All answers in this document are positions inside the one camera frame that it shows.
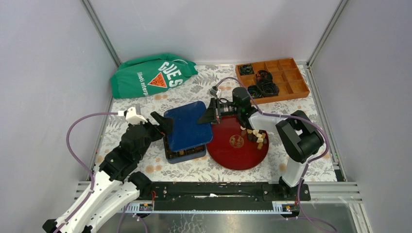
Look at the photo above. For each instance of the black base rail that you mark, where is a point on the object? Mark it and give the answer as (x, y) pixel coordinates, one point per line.
(221, 197)

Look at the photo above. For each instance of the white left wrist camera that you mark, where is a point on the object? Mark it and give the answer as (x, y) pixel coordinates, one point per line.
(133, 115)

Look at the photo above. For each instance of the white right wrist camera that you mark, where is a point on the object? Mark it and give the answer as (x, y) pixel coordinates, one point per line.
(215, 92)

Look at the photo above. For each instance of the blue chocolate box with tray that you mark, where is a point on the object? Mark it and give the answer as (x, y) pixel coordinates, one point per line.
(174, 157)

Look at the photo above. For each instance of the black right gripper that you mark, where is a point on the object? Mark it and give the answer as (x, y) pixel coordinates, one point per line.
(213, 115)

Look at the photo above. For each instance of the green printed bag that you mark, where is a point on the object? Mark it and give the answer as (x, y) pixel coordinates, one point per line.
(149, 75)

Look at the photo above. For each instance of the blue box lid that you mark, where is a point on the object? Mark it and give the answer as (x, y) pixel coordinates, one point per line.
(187, 133)

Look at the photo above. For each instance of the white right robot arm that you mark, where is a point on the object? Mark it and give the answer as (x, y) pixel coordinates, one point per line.
(300, 137)

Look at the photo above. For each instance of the orange wooden divider tray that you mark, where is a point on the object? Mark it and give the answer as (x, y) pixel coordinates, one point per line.
(274, 80)

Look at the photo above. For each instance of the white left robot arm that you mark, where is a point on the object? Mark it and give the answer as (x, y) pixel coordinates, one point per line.
(116, 183)

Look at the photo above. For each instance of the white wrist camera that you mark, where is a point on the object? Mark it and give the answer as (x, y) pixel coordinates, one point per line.
(215, 92)
(133, 115)

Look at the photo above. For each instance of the red round plate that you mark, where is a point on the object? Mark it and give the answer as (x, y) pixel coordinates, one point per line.
(235, 147)

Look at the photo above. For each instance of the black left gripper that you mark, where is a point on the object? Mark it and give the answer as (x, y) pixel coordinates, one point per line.
(166, 124)

